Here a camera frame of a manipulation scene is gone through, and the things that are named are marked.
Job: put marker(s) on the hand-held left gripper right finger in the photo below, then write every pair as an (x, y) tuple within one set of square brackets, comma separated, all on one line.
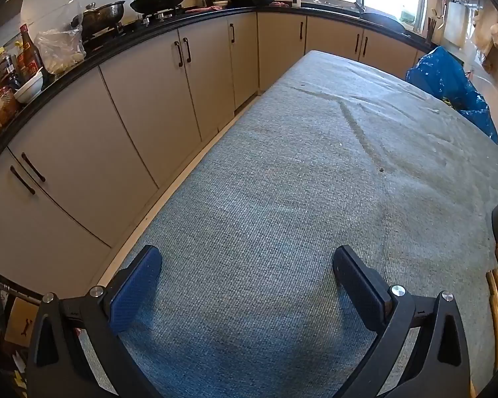
[(357, 292)]

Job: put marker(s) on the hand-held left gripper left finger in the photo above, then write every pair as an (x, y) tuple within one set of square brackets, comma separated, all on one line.
[(136, 288)]

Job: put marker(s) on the cardboard box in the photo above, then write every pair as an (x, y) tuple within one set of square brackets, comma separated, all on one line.
[(20, 323)]

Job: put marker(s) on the grey-blue table cloth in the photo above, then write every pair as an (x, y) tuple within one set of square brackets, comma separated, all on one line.
[(274, 174)]

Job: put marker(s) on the brown glass jar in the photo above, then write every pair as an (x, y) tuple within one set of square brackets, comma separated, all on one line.
[(5, 105)]

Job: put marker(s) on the white bowl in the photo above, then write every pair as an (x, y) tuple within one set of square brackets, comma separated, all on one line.
[(29, 89)]

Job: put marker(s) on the blue plastic bag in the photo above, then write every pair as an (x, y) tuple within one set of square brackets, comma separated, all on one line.
[(444, 78)]

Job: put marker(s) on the clear plastic food bag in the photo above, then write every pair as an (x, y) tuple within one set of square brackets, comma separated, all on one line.
[(62, 52)]

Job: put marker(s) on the red-label sauce bottle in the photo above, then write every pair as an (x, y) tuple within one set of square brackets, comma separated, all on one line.
[(30, 56)]

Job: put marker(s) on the black gas stove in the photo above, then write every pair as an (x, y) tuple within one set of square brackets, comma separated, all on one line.
[(124, 27)]

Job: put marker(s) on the kitchen sink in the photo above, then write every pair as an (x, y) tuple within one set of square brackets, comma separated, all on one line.
[(379, 20)]

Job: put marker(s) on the steel pot with lid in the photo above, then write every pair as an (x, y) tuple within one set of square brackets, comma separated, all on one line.
[(101, 14)]

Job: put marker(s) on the black kitchen countertop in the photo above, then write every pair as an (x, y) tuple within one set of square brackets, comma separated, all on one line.
[(328, 11)]

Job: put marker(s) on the white cutting board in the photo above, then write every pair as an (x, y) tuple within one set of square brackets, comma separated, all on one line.
[(454, 23)]

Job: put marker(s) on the hanging plastic bag with food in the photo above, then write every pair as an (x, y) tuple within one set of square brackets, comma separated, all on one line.
[(496, 37)]

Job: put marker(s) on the pink cloth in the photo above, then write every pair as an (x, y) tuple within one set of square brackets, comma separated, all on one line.
[(279, 4)]

